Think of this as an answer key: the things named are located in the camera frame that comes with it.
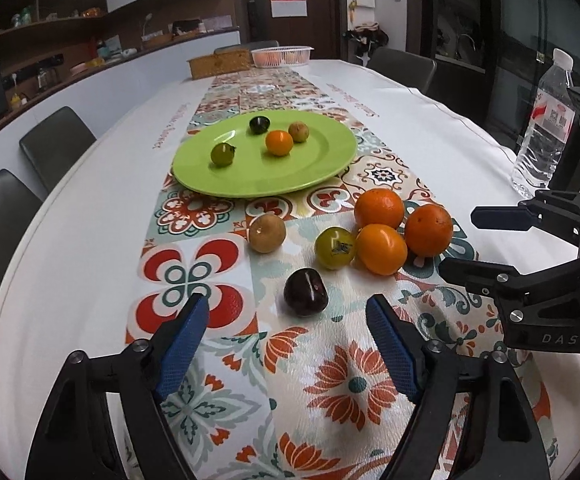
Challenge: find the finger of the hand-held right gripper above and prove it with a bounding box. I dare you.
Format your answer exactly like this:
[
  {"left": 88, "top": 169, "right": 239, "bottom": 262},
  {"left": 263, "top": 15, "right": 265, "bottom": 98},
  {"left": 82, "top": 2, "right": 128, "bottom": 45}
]
[
  {"left": 439, "top": 255, "right": 580, "bottom": 311},
  {"left": 471, "top": 190, "right": 580, "bottom": 248}
]

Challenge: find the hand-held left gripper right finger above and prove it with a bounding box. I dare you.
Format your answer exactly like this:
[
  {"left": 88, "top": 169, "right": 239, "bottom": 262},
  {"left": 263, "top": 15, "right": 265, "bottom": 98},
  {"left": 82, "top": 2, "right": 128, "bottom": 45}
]
[{"left": 365, "top": 294, "right": 553, "bottom": 480}]

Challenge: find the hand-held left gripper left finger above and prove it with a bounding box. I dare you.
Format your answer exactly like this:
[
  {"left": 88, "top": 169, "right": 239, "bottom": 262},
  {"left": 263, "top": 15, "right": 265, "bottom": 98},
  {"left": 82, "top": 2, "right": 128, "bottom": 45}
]
[{"left": 27, "top": 292, "right": 211, "bottom": 480}]

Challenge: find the dark purple plum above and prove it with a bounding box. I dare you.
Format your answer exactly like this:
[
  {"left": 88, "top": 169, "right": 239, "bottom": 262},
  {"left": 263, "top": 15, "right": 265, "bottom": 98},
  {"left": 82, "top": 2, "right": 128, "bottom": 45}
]
[{"left": 283, "top": 268, "right": 329, "bottom": 317}]

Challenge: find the green plate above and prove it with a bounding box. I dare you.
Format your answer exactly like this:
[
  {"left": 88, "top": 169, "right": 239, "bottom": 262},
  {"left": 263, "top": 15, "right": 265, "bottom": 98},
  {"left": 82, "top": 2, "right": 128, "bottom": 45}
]
[{"left": 172, "top": 111, "right": 358, "bottom": 198}]

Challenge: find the large orange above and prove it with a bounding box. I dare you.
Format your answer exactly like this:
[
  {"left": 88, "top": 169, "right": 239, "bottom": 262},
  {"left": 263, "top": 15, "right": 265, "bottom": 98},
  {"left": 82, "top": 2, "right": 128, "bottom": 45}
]
[
  {"left": 404, "top": 204, "right": 454, "bottom": 257},
  {"left": 354, "top": 188, "right": 405, "bottom": 231},
  {"left": 355, "top": 223, "right": 409, "bottom": 276}
]

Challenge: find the patterned table runner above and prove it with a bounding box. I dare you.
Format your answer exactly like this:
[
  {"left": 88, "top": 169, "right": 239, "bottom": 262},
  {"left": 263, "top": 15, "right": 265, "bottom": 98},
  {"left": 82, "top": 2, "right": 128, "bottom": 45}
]
[{"left": 124, "top": 67, "right": 560, "bottom": 480}]

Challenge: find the clear plastic water bottle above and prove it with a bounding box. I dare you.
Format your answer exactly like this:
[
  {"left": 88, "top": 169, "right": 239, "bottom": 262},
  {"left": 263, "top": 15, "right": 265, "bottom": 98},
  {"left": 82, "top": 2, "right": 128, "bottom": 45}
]
[{"left": 511, "top": 48, "right": 577, "bottom": 199}]

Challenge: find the green tomato with sticker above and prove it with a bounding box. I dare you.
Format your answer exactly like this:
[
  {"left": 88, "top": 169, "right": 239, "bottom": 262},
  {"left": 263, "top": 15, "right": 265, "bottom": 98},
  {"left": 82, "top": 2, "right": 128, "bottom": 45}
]
[{"left": 314, "top": 226, "right": 357, "bottom": 269}]

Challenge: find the brown round fruit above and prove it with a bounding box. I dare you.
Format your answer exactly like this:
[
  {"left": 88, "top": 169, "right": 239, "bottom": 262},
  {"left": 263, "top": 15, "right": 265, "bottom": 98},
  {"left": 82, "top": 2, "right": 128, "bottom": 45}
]
[{"left": 248, "top": 213, "right": 287, "bottom": 254}]

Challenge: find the small green tomato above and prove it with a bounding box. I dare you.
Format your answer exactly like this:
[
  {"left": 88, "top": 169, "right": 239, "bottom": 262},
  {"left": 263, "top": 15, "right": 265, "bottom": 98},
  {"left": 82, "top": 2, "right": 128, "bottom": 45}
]
[{"left": 210, "top": 142, "right": 237, "bottom": 168}]

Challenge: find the small orange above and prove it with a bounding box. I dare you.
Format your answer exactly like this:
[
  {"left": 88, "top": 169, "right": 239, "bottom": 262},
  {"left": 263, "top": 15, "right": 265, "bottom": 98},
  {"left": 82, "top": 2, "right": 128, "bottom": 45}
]
[{"left": 265, "top": 130, "right": 294, "bottom": 156}]

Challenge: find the dark clothes pile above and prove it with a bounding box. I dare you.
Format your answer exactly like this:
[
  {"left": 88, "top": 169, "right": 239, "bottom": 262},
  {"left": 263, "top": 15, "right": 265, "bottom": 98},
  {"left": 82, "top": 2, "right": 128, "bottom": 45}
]
[{"left": 344, "top": 22, "right": 389, "bottom": 58}]

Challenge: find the white plastic basket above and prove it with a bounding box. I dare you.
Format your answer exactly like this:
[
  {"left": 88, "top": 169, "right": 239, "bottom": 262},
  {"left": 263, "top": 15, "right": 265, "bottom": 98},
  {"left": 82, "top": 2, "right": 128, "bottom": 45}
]
[{"left": 250, "top": 45, "right": 315, "bottom": 68}]

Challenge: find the woven wicker basket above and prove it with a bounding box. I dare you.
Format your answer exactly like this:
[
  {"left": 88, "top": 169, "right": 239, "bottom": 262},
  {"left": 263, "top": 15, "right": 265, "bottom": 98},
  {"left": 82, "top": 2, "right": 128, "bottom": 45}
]
[{"left": 187, "top": 50, "right": 253, "bottom": 80}]

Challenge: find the glass kettle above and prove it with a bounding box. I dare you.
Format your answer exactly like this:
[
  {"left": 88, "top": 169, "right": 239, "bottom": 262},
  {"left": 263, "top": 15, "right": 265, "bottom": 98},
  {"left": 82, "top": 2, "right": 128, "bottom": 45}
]
[{"left": 36, "top": 66, "right": 61, "bottom": 92}]

